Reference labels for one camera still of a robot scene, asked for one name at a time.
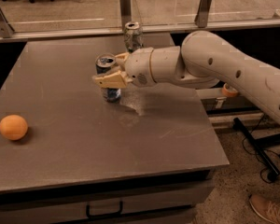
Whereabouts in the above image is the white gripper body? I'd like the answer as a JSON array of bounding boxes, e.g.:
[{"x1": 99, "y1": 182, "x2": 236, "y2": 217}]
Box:
[{"x1": 125, "y1": 48, "x2": 155, "y2": 87}]

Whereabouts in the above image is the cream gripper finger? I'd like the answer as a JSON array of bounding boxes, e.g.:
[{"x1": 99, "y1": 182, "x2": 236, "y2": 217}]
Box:
[
  {"x1": 115, "y1": 52, "x2": 130, "y2": 69},
  {"x1": 92, "y1": 70, "x2": 133, "y2": 89}
]

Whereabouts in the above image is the blue silver redbull can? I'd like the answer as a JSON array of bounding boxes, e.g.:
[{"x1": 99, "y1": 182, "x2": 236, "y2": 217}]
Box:
[{"x1": 95, "y1": 53, "x2": 121, "y2": 103}]

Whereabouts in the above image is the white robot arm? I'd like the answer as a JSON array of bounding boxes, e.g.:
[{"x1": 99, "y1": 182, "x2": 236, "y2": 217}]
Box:
[{"x1": 92, "y1": 31, "x2": 280, "y2": 124}]

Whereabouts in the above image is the silver green soda can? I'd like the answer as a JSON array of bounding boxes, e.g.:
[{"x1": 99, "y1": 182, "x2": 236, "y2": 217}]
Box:
[{"x1": 124, "y1": 21, "x2": 143, "y2": 53}]

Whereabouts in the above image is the orange tape roll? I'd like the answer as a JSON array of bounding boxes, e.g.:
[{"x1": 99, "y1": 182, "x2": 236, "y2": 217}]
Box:
[{"x1": 222, "y1": 83, "x2": 239, "y2": 97}]

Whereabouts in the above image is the orange fruit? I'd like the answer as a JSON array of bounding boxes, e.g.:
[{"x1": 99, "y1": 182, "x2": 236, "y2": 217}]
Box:
[{"x1": 0, "y1": 115, "x2": 28, "y2": 141}]

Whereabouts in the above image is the grey cabinet drawer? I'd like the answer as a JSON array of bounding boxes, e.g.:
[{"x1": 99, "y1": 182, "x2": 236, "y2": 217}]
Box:
[{"x1": 0, "y1": 180, "x2": 214, "y2": 224}]

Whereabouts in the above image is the black stand leg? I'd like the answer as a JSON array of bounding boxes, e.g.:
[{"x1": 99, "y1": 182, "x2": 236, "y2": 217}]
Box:
[{"x1": 233, "y1": 118, "x2": 280, "y2": 183}]

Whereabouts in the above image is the middle metal bracket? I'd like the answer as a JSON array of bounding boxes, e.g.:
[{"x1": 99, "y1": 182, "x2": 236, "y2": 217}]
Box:
[{"x1": 119, "y1": 0, "x2": 132, "y2": 27}]

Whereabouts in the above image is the metal bracket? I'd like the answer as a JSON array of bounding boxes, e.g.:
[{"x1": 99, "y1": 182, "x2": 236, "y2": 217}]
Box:
[
  {"x1": 0, "y1": 0, "x2": 15, "y2": 39},
  {"x1": 194, "y1": 0, "x2": 212, "y2": 28},
  {"x1": 119, "y1": 0, "x2": 132, "y2": 27}
]

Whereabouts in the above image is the right metal bracket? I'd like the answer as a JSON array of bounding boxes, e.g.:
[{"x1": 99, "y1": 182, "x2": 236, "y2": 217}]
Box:
[{"x1": 194, "y1": 0, "x2": 212, "y2": 28}]

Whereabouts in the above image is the left metal bracket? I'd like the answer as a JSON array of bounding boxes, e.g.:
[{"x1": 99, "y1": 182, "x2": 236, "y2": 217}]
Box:
[{"x1": 0, "y1": 0, "x2": 15, "y2": 39}]

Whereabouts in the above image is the black drawer handle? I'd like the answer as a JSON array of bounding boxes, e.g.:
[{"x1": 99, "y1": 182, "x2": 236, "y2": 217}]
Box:
[{"x1": 85, "y1": 201, "x2": 123, "y2": 220}]

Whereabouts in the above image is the black floor cable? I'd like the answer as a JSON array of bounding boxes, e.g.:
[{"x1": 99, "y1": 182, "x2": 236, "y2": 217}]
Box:
[{"x1": 242, "y1": 115, "x2": 280, "y2": 185}]

